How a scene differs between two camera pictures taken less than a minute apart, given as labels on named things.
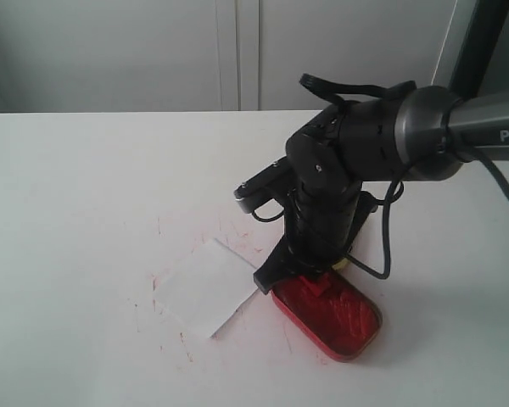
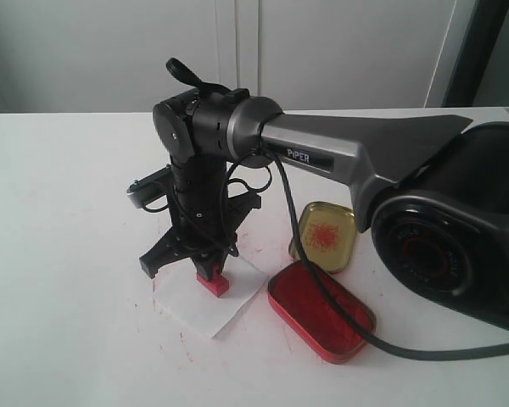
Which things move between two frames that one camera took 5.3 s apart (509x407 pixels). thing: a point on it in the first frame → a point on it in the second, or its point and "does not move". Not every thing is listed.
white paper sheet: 204,288 does not move
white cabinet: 146,56 does not move
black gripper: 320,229 → 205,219
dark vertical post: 478,41 does not move
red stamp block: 317,288 → 218,284
